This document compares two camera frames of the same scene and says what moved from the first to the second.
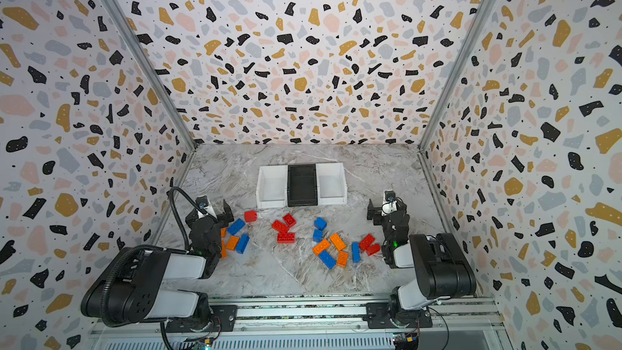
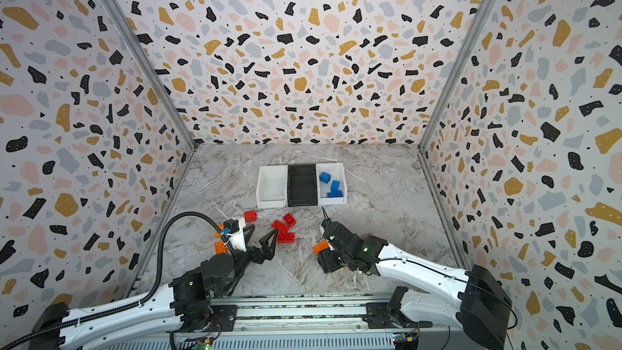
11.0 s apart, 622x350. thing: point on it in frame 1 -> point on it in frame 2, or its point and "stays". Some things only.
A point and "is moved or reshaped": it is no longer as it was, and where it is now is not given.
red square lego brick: [250, 216] stays
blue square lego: [320, 224] is moved or reshaped
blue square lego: [317, 236] -> [334, 185]
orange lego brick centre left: [321, 247] stays
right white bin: [331, 188] stays
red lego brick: [286, 237] stays
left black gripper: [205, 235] -> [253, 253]
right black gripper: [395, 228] -> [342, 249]
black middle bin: [302, 185] stays
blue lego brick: [327, 259] is moved or reshaped
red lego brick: [279, 227] stays
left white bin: [271, 189] stays
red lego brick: [289, 219] stays
